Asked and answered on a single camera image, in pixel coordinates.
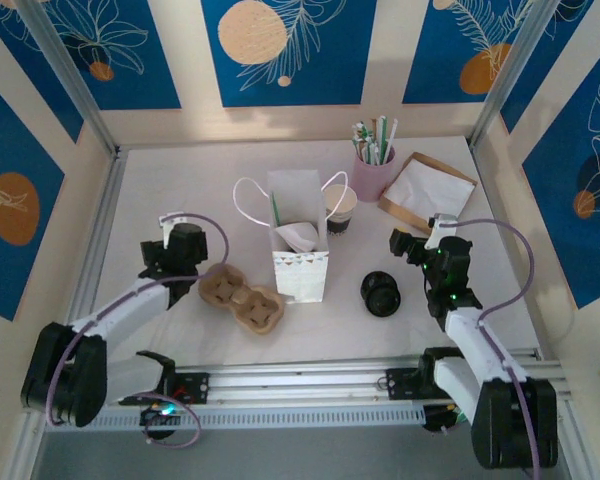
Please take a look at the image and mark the white paper napkin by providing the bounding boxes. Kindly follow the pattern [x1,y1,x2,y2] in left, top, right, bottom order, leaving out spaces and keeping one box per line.
[274,219,320,254]

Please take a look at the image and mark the white paper gift bag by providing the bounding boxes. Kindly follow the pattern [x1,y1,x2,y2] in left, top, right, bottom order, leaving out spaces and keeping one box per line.
[232,168,357,305]

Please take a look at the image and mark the white napkins on tray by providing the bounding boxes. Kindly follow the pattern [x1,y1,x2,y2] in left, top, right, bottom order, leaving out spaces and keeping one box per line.
[378,152,479,236]

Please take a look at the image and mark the black plastic cup lid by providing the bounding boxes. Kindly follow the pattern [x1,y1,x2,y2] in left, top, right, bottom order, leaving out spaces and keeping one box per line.
[360,269,396,301]
[367,287,402,319]

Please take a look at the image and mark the white napkin stack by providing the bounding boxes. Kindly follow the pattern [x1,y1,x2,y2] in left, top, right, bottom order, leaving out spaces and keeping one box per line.
[385,159,474,221]

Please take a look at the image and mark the pink straw holder cup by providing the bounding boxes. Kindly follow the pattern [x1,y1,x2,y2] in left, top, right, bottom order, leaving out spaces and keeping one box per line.
[352,144,396,204]

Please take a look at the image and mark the brown pulp cup carrier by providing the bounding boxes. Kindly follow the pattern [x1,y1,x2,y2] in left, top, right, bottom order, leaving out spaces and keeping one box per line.
[197,263,286,337]

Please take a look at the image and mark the green white paper straw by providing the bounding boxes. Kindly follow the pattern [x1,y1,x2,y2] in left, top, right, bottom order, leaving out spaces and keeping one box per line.
[362,127,379,164]
[352,122,369,161]

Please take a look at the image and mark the white straw green stripes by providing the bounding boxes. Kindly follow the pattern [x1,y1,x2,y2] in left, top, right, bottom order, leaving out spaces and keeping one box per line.
[383,118,399,164]

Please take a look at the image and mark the paper wrapped straw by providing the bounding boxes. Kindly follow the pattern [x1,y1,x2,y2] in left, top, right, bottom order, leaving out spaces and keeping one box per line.
[376,116,388,164]

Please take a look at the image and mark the black left controller board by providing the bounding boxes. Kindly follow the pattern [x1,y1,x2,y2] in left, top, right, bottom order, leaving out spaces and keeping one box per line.
[139,403,181,442]

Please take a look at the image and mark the black controller board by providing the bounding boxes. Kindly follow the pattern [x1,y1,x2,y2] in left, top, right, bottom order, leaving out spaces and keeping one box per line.
[139,403,181,442]
[422,402,474,434]

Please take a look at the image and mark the black right controller board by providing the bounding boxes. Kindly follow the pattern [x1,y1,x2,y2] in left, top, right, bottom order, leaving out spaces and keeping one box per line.
[422,402,474,434]

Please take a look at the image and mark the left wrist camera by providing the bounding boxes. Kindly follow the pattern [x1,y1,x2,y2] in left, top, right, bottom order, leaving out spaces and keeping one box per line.
[158,213,187,246]

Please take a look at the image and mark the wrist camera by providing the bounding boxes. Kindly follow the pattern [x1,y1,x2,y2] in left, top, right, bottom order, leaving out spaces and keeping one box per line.
[158,213,187,246]
[426,213,459,250]

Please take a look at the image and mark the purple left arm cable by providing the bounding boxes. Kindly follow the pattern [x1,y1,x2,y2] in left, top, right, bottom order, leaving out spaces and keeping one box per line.
[47,212,230,449]

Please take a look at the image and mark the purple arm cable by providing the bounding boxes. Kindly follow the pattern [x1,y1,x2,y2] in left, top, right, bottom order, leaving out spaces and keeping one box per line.
[439,218,541,480]
[47,212,230,449]

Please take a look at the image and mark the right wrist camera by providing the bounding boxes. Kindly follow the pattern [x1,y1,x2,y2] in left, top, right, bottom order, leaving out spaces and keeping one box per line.
[426,213,459,250]

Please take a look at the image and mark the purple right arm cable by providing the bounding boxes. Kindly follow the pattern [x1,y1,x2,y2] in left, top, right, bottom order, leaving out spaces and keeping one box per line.
[439,218,541,480]

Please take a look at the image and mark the aluminium side frame rail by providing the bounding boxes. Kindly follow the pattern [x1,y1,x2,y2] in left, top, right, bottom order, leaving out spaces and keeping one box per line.
[49,149,129,371]

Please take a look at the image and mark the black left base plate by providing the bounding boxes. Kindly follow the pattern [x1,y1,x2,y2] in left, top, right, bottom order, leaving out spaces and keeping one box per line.
[169,372,211,406]

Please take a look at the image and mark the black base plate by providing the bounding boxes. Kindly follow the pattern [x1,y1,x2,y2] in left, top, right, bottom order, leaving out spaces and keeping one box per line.
[385,367,436,401]
[169,372,211,406]

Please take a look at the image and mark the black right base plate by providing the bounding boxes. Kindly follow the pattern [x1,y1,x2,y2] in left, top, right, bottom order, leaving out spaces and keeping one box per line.
[385,367,436,401]

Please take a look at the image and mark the aluminium front frame rail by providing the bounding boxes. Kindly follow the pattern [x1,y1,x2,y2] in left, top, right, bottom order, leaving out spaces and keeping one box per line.
[22,349,574,414]

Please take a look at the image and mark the grey slotted cable duct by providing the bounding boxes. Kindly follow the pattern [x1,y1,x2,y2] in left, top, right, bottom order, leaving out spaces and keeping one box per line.
[42,405,426,432]

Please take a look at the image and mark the aluminium left frame post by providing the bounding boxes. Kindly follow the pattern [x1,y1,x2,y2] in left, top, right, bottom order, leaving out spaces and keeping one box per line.
[17,0,119,156]

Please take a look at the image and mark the aluminium frame post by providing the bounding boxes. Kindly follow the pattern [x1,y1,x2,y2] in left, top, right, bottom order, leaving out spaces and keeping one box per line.
[468,0,569,151]
[17,0,119,156]

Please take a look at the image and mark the aluminium right frame post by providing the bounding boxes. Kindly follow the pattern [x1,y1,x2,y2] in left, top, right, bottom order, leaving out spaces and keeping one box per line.
[468,0,569,151]

